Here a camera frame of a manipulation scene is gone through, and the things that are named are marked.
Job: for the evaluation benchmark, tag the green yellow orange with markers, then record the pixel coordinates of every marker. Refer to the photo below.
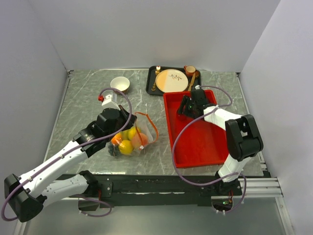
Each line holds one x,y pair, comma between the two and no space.
132,132

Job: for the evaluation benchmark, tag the white brown bowl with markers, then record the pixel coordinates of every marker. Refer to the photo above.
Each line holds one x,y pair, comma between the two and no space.
121,83

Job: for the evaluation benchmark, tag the dark grape bunch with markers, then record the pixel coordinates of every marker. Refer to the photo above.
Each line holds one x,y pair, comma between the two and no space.
113,150

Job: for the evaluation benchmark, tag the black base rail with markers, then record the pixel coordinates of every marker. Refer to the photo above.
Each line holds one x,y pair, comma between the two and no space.
148,190

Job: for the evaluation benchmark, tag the green orange mango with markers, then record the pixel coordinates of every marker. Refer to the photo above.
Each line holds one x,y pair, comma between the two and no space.
117,139

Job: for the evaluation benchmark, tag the clear zip top bag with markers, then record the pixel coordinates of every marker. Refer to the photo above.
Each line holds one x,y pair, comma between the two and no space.
147,127

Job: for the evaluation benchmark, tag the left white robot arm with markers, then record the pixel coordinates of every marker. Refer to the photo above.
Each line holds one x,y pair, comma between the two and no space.
30,193

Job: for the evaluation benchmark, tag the orange white plate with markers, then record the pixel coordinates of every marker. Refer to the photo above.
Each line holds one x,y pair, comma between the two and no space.
171,80

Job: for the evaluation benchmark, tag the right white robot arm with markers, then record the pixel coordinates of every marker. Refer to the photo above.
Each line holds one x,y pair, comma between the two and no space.
242,134

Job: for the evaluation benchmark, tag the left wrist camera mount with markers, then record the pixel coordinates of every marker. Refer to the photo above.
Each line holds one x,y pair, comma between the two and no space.
108,101

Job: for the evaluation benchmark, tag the small brown cup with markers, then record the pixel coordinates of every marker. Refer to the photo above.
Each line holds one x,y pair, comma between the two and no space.
189,70

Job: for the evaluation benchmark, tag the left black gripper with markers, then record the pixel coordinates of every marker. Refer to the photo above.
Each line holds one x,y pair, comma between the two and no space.
123,113

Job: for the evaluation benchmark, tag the gold fork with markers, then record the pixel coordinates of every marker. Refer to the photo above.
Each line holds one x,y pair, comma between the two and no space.
158,68

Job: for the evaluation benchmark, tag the yellow pear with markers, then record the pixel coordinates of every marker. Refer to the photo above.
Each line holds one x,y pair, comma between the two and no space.
125,147

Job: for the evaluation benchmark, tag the red plastic bin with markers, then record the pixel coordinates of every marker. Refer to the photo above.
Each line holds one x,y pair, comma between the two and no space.
201,144

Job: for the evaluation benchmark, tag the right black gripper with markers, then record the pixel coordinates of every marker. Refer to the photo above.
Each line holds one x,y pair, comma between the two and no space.
186,101

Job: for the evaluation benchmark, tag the peach fruit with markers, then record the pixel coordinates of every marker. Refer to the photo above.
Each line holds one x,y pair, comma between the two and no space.
139,140

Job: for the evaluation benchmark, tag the gold spoon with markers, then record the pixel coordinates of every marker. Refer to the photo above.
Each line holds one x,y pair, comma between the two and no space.
196,73

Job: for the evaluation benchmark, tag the black serving tray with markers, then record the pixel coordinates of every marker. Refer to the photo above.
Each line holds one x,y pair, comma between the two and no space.
151,78

